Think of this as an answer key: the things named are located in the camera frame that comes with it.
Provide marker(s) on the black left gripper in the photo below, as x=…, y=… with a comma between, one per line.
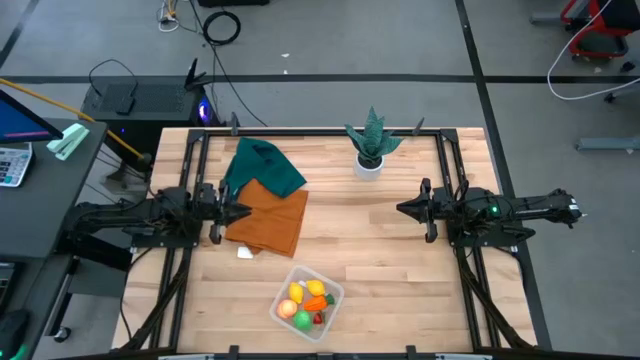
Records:
x=215, y=207

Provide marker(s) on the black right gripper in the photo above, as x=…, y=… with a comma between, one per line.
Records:
x=437, y=207

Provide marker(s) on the yellow toy lemon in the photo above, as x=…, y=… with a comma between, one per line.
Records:
x=315, y=287
x=296, y=292

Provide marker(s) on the peach toy fruit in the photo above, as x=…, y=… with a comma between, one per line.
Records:
x=286, y=309

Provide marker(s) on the orange toy carrot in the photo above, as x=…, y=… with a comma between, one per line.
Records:
x=315, y=303

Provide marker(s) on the green toy pear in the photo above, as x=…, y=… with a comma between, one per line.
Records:
x=302, y=320

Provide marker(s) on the red toy strawberry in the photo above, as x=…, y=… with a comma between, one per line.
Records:
x=318, y=318

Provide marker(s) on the clear plastic tupperware container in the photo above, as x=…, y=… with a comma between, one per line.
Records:
x=332, y=325

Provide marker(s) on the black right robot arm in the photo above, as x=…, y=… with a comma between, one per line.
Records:
x=525, y=210

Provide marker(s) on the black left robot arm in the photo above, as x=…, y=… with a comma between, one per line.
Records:
x=145, y=212

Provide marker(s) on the orange cloth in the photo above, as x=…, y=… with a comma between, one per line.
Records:
x=272, y=220

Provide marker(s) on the small white object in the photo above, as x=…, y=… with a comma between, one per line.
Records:
x=245, y=252

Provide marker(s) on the dark green cloth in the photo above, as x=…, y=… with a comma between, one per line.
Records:
x=265, y=165

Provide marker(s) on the snake plant in white pot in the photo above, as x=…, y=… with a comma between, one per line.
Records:
x=371, y=145

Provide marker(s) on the black computer tower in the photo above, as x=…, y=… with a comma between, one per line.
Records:
x=145, y=107

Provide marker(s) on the mint green stapler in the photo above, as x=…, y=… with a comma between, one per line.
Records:
x=67, y=141

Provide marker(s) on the black desk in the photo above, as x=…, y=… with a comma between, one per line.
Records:
x=45, y=200

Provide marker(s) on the grey metal beam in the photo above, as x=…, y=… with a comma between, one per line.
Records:
x=607, y=143

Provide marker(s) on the grey calculator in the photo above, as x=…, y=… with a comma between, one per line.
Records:
x=12, y=165

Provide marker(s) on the computer monitor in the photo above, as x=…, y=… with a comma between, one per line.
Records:
x=20, y=122

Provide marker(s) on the red and black cart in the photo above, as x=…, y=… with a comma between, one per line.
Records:
x=600, y=40

